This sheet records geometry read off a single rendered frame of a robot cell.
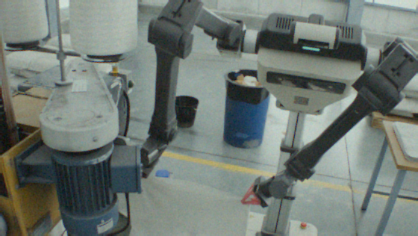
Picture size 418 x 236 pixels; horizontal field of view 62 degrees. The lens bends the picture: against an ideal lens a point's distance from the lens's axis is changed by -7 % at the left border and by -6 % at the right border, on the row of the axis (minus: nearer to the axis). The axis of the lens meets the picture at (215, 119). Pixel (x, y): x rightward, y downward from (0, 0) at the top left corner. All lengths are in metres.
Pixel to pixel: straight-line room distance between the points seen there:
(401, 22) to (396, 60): 8.42
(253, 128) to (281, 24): 2.21
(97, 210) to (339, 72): 0.93
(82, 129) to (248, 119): 2.72
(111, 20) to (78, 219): 0.48
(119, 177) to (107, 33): 0.33
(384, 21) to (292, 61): 7.92
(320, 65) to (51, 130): 0.95
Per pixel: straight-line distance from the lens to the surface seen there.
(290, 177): 1.12
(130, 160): 0.90
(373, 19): 9.20
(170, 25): 0.91
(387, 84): 0.90
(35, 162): 0.94
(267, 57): 1.40
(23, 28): 1.04
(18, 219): 1.01
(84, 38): 0.89
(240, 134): 3.51
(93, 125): 0.82
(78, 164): 0.86
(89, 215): 0.96
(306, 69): 1.38
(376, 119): 4.54
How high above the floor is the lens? 1.78
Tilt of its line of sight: 26 degrees down
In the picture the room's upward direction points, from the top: 5 degrees clockwise
